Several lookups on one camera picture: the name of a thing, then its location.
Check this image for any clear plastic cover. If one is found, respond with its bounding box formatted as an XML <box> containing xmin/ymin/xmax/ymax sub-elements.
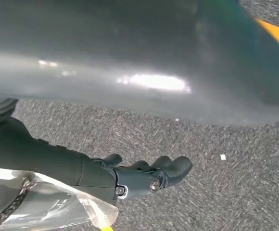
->
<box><xmin>0</xmin><ymin>168</ymin><xmax>120</xmax><ymax>231</ymax></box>

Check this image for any black braided cable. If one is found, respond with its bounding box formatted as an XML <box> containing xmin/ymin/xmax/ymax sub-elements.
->
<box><xmin>0</xmin><ymin>178</ymin><xmax>36</xmax><ymax>231</ymax></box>

